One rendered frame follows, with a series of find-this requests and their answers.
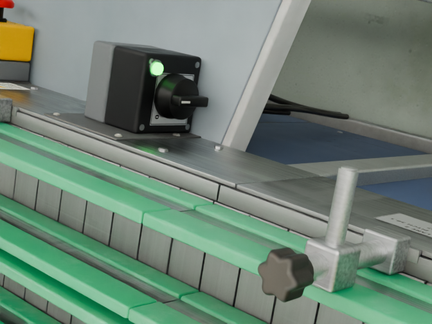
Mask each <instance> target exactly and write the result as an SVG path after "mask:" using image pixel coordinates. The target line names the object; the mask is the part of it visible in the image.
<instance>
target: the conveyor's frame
mask: <svg viewBox="0 0 432 324"><path fill-rule="evenodd" d="M0 95H3V96H5V97H8V98H11V99H12V105H14V106H16V107H19V111H17V115H16V116H14V115H11V117H10V122H9V123H12V124H14V125H18V126H20V127H22V128H25V129H28V130H30V131H33V132H36V133H38V134H42V135H43V136H45V137H49V138H51V139H54V140H57V141H60V142H62V143H65V144H67V145H69V146H72V147H75V148H78V149H80V150H83V151H86V152H88V153H91V154H94V155H95V156H99V157H101V158H104V159H107V160H109V161H112V162H115V163H117V164H120V165H121V166H125V167H128V168H131V169H133V170H136V171H138V172H141V173H144V174H147V175H148V176H150V177H155V178H157V179H160V180H162V181H165V182H167V183H170V184H172V185H176V186H178V187H181V188H184V189H185V190H189V191H191V192H194V193H196V194H199V195H202V196H204V197H207V198H209V199H213V200H214V201H218V202H220V203H222V204H226V205H228V206H231V207H233V208H236V209H238V210H241V211H243V212H246V213H250V214H251V215H254V216H257V217H260V218H262V219H265V220H267V221H270V222H273V223H275V224H278V225H281V226H283V227H286V228H289V230H294V231H297V232H299V233H302V234H304V235H307V236H310V237H312V238H318V237H324V236H325V235H326V232H327V226H328V222H329V216H330V210H331V206H332V200H333V196H334V190H335V186H336V181H335V180H333V179H329V178H327V177H323V176H320V175H317V174H313V173H311V172H307V171H304V170H301V169H299V168H294V167H292V166H289V165H285V164H282V163H279V162H276V161H273V160H270V159H266V158H264V157H260V156H256V155H254V154H250V153H248V152H244V151H241V150H238V149H235V148H232V147H228V146H225V145H222V144H220V143H216V142H213V141H210V140H207V139H203V138H179V139H133V140H115V139H111V138H108V137H106V136H102V135H100V134H97V133H95V132H91V131H89V130H86V129H83V128H80V127H77V126H75V125H72V124H69V123H66V122H64V121H60V120H57V119H54V118H52V117H49V116H46V115H43V114H44V113H85V107H86V101H83V100H80V99H78V98H74V97H71V96H68V95H65V94H62V93H58V92H55V91H52V90H49V89H45V88H43V87H39V86H37V85H33V84H12V83H2V82H0ZM376 226H381V227H384V228H387V229H389V230H393V231H396V232H398V233H402V234H404V235H407V236H410V237H411V242H410V245H409V246H411V247H413V248H417V249H420V250H422V253H421V256H420V257H419V258H418V263H417V264H416V263H413V262H410V261H408V260H407V261H406V265H405V269H404V271H403V272H404V273H408V274H409V275H412V276H416V277H417V278H421V279H423V280H425V281H426V285H427V283H428V282H431V283H432V211H431V210H427V209H424V208H421V207H418V206H414V205H412V204H408V203H406V202H402V201H398V200H396V199H392V198H389V197H386V196H383V195H380V194H378V193H373V192H370V191H368V190H363V189H361V188H358V187H356V188H355V194H354V200H353V204H352V210H351V214H350V220H349V223H348V229H347V233H346V239H345V240H346V241H348V242H351V243H353V244H358V243H362V240H363V234H364V230H365V229H366V228H372V227H376Z"/></svg>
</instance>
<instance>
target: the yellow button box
mask: <svg viewBox="0 0 432 324"><path fill-rule="evenodd" d="M33 36H34V28H33V27H31V26H27V25H23V24H18V23H15V22H10V21H7V19H6V18H0V80H4V81H20V82H27V81H28V80H29V74H30V63H29V61H30V60H31V57H32V46H33Z"/></svg>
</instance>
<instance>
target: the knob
mask: <svg viewBox="0 0 432 324"><path fill-rule="evenodd" d="M154 103H155V107H156V110H157V112H158V113H159V114H160V115H161V116H162V117H164V118H168V119H177V120H184V119H187V118H188V117H190V116H191V115H192V114H193V112H194V111H195V109H196V107H207V106H208V98H207V97H205V96H199V90H198V87H197V85H196V83H195V82H194V81H193V80H190V79H188V78H185V77H184V76H183V75H180V74H177V73H171V74H169V75H167V76H165V77H164V78H163V79H162V80H161V81H160V83H159V84H158V85H157V88H156V92H155V95H154Z"/></svg>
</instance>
